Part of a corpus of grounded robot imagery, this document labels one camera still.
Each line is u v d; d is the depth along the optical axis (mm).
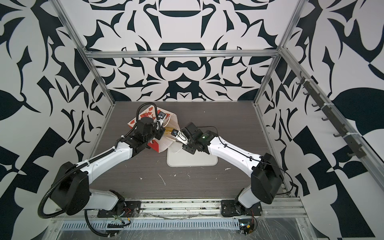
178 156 911
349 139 525
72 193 411
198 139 583
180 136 696
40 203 364
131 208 733
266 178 424
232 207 744
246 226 709
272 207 759
